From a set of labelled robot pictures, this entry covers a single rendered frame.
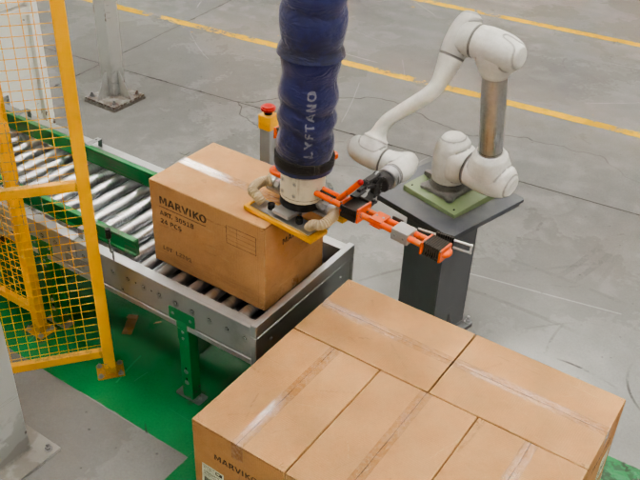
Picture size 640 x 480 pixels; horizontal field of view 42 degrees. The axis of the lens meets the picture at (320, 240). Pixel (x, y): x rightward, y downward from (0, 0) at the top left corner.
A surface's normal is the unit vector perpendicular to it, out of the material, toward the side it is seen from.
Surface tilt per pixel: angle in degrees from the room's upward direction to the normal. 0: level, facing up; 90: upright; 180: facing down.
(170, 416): 0
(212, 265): 90
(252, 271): 90
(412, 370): 0
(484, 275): 0
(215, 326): 90
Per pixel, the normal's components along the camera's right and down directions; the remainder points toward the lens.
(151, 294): -0.57, 0.45
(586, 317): 0.04, -0.82
